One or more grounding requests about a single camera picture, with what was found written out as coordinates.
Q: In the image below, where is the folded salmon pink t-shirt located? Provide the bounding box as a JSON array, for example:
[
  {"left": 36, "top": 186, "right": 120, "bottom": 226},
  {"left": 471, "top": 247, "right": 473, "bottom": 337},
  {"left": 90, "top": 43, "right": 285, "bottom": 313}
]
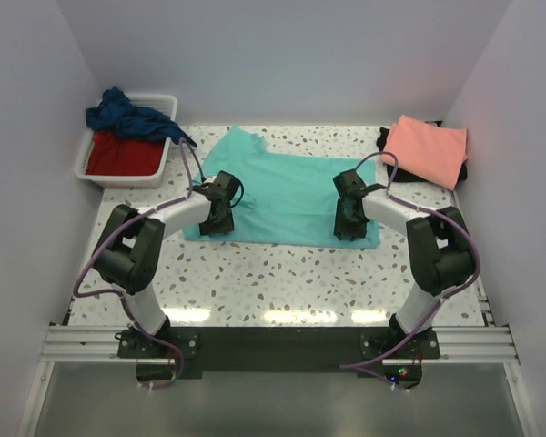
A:
[{"left": 380, "top": 114, "right": 470, "bottom": 191}]

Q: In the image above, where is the navy blue t-shirt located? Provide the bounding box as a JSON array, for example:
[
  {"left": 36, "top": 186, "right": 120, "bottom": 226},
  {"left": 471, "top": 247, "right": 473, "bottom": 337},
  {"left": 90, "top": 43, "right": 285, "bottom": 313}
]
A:
[{"left": 86, "top": 87, "right": 197, "bottom": 147}]

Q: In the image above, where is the folded black t-shirt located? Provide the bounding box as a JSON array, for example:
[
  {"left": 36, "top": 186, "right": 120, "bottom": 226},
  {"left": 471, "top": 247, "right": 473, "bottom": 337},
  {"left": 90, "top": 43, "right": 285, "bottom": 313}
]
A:
[{"left": 375, "top": 120, "right": 470, "bottom": 184}]

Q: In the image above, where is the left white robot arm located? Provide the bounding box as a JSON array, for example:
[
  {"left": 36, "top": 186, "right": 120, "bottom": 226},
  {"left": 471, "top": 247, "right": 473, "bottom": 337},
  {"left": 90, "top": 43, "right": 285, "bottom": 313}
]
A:
[{"left": 92, "top": 171, "right": 244, "bottom": 357}]

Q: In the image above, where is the aluminium rail frame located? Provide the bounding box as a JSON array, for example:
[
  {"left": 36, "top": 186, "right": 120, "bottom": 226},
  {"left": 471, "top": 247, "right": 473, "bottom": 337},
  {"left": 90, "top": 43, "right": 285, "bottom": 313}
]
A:
[{"left": 39, "top": 280, "right": 531, "bottom": 436}]

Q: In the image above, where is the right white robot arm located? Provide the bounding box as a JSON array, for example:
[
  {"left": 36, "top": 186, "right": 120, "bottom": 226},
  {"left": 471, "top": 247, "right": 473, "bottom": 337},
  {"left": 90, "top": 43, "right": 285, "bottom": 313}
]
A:
[{"left": 333, "top": 169, "right": 480, "bottom": 358}]

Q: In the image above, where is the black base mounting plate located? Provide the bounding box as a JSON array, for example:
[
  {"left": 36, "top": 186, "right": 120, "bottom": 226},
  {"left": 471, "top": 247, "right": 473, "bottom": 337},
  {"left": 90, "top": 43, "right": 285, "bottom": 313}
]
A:
[{"left": 116, "top": 324, "right": 441, "bottom": 382}]

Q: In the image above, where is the teal t-shirt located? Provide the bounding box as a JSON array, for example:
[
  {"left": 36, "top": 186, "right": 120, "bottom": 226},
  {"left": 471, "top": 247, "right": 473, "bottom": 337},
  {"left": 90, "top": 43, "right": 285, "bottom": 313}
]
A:
[{"left": 183, "top": 126, "right": 380, "bottom": 249}]

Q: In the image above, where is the red t-shirt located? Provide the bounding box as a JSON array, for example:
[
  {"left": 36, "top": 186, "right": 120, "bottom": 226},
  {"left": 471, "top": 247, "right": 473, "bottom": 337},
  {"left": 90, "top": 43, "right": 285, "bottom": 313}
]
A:
[{"left": 86, "top": 131, "right": 165, "bottom": 177}]

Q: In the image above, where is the white plastic laundry basket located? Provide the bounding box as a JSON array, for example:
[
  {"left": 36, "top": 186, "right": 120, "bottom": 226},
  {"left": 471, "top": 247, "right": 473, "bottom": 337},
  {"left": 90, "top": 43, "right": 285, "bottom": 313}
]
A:
[{"left": 74, "top": 87, "right": 194, "bottom": 188}]

